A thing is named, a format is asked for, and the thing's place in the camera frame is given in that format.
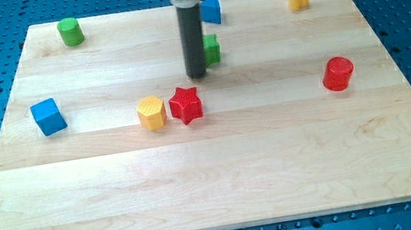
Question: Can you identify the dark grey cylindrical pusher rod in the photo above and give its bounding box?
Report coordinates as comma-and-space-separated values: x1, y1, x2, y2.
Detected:
176, 3, 207, 79

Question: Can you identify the green star block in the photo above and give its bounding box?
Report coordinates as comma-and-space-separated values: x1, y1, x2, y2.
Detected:
203, 34, 221, 66

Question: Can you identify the red star block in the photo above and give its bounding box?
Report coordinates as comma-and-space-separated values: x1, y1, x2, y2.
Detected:
169, 86, 203, 124

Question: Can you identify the yellow hexagon block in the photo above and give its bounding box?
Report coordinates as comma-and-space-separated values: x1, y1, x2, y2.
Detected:
136, 95, 167, 131

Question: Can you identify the blue triangle block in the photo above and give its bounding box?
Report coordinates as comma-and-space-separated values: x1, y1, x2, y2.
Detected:
199, 0, 222, 24

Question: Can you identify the green cylinder block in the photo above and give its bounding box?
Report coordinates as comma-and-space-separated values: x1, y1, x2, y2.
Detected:
57, 18, 85, 47

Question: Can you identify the light wooden board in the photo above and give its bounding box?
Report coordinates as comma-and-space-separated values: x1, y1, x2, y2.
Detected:
0, 0, 411, 230

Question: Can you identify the red cylinder block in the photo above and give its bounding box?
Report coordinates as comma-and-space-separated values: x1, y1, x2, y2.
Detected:
322, 56, 354, 91

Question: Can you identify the blue cube block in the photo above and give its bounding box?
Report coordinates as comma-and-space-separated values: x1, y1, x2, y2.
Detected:
30, 98, 68, 136

